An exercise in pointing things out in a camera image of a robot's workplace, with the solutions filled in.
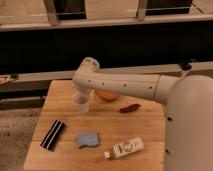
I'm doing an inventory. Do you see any translucent plastic cup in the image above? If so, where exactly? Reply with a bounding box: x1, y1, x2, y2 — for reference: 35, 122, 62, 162
73, 92, 89, 113

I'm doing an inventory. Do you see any black striped rectangular box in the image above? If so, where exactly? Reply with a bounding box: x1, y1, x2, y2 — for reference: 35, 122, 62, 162
40, 120, 65, 151

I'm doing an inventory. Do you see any white labelled bottle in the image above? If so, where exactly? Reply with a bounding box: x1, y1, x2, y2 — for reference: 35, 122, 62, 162
104, 137, 144, 160

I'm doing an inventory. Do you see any wooden table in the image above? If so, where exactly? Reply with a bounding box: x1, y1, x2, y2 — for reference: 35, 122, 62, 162
24, 80, 165, 171

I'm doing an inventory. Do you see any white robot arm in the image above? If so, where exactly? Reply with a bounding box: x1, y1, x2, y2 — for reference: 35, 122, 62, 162
73, 57, 213, 171

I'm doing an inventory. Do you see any blue sponge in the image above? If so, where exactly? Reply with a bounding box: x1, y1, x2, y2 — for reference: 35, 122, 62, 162
77, 132, 100, 148

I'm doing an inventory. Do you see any orange ceramic bowl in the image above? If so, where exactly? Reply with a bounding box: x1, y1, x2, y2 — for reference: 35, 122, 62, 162
96, 90, 120, 102

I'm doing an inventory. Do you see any dried red chili pepper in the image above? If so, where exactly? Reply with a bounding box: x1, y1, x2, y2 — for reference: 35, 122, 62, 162
119, 103, 141, 113

